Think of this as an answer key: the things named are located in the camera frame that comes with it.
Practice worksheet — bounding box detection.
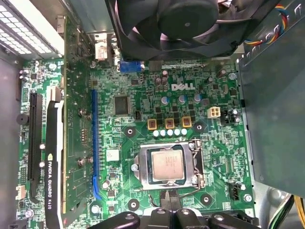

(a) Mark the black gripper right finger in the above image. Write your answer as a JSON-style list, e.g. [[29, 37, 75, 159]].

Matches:
[[171, 190, 260, 229]]

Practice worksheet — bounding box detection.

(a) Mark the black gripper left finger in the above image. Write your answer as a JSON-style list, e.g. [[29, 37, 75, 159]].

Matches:
[[87, 191, 172, 229]]

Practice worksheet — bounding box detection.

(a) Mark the silver CPU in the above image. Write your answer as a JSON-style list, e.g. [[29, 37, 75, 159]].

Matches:
[[146, 147, 187, 186]]

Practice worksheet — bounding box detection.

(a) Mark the metal socket cover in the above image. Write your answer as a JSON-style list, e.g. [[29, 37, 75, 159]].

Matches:
[[139, 140, 200, 191]]

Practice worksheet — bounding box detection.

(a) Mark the green motherboard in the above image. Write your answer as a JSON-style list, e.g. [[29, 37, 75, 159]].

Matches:
[[16, 58, 254, 229]]

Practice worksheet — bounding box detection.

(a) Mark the blue expansion slot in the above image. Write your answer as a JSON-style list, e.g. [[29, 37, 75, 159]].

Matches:
[[91, 89, 102, 201]]

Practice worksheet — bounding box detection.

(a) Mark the black Nvidia graphics card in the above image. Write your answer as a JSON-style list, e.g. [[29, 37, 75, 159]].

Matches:
[[44, 15, 95, 229]]

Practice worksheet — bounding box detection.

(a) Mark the grey power supply unit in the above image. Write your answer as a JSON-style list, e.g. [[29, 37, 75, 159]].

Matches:
[[238, 21, 305, 198]]

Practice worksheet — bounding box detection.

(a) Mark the black expansion slot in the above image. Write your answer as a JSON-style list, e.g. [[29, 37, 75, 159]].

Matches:
[[28, 92, 43, 203]]

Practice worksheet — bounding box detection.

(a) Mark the black PC case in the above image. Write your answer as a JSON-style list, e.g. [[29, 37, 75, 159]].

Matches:
[[0, 0, 305, 229]]

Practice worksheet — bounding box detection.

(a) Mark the black case fan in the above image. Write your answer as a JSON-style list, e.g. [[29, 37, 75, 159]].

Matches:
[[104, 0, 282, 60]]

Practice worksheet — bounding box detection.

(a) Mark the yellow wire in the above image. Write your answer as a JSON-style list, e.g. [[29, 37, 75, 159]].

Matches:
[[293, 194, 305, 229]]

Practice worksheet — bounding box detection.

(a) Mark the coloured fan wire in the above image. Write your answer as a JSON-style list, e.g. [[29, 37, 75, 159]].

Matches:
[[243, 4, 291, 47]]

